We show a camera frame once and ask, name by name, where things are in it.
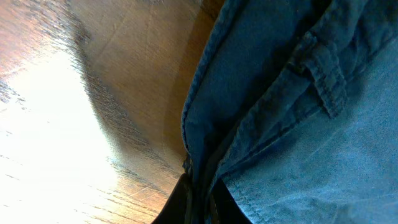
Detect navy blue shorts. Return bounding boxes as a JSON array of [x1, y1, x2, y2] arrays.
[[182, 0, 397, 223]]

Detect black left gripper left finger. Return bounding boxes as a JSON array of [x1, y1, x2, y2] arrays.
[[152, 174, 193, 224]]

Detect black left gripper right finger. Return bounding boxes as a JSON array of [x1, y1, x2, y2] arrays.
[[210, 180, 251, 224]]

